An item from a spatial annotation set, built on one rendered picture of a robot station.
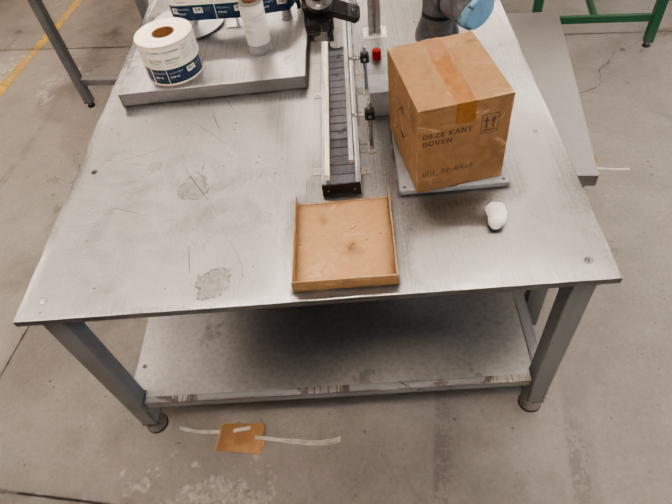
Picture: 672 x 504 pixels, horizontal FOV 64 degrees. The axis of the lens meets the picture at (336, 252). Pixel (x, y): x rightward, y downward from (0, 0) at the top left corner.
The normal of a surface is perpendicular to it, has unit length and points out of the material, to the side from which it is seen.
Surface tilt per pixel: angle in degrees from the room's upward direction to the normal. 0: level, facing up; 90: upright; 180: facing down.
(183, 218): 0
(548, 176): 0
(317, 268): 0
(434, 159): 90
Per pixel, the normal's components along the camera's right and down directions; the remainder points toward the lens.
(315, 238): -0.11, -0.63
